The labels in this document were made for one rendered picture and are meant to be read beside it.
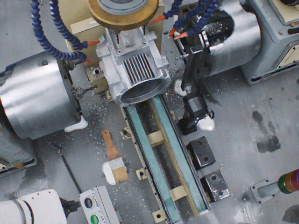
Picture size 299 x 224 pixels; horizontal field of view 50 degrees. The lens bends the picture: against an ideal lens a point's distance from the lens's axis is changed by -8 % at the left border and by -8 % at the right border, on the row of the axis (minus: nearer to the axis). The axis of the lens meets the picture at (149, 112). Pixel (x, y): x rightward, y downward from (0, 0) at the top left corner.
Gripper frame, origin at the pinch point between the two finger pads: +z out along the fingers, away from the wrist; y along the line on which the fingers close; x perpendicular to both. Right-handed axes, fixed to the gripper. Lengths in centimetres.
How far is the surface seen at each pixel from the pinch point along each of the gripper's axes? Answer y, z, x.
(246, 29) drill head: 31, 39, -53
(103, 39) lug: 45, 17, -17
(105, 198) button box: -0.3, 9.8, -3.5
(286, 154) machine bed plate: -8, 73, -39
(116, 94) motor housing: 27.7, 19.0, -13.1
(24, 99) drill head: 31.8, -4.8, 0.1
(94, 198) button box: 0.6, 6.5, -2.5
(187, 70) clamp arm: 23.9, 25.1, -34.4
